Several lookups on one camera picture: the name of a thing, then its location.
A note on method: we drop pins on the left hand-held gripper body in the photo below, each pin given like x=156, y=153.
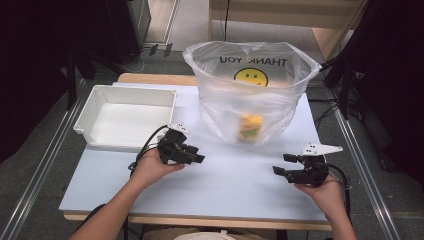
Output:
x=171, y=146

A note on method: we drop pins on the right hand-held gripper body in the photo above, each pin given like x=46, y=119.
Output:
x=313, y=170

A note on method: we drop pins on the yellow juice box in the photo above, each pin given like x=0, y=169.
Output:
x=250, y=128

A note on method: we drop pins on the clear smiley plastic bag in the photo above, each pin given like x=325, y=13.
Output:
x=216, y=100

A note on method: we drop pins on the person's left hand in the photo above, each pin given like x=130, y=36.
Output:
x=151, y=168

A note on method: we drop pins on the person's right hand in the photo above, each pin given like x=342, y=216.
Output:
x=328, y=196

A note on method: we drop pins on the white plastic tray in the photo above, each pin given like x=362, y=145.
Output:
x=130, y=123

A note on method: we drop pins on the person's white shirt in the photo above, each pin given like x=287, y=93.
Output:
x=203, y=236

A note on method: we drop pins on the person's beige trousers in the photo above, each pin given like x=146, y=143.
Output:
x=156, y=233

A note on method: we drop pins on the black stand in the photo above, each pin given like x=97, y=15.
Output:
x=71, y=83
x=345, y=90

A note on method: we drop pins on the black curtain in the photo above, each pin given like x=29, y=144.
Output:
x=393, y=83
x=33, y=66

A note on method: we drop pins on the black cabinet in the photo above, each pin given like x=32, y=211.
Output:
x=130, y=26

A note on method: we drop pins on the light wooden shelf unit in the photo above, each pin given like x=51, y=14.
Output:
x=330, y=36

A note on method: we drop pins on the aluminium floor rail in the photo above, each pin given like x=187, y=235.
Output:
x=363, y=163
x=43, y=156

